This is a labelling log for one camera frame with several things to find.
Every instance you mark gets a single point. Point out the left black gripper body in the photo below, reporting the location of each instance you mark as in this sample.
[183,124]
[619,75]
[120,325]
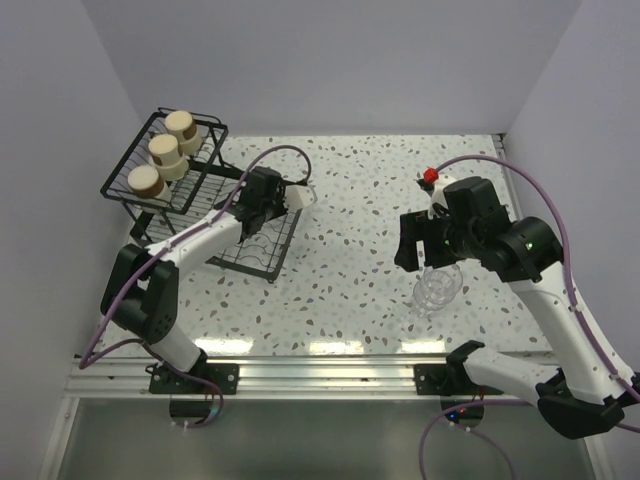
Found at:
[276,207]

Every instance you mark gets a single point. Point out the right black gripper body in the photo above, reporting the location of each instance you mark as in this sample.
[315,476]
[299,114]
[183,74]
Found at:
[442,239]

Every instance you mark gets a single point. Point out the clear plastic cup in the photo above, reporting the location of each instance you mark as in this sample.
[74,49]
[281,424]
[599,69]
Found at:
[431,296]
[451,274]

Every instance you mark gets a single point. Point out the beige cup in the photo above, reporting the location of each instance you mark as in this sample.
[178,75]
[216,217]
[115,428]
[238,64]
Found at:
[167,156]
[146,183]
[182,126]

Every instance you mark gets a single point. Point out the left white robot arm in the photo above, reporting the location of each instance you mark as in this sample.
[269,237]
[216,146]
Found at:
[142,292]

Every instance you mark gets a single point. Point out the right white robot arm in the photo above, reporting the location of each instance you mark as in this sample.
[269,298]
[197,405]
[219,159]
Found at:
[587,392]

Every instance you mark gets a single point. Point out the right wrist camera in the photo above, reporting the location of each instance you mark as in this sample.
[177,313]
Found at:
[434,184]

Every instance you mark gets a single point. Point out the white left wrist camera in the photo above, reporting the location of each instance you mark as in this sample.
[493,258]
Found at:
[298,197]

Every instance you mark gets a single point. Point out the black wire dish rack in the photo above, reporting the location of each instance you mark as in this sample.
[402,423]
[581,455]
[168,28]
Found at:
[207,184]

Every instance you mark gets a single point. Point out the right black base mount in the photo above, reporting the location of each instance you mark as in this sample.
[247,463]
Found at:
[443,380]

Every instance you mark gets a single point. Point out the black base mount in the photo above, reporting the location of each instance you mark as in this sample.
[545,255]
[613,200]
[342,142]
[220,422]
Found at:
[443,380]
[164,381]

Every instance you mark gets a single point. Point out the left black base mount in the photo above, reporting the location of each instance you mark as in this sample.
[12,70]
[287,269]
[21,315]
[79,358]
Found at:
[164,381]

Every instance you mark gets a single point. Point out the aluminium mounting rail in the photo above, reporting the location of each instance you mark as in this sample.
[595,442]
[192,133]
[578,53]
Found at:
[279,378]

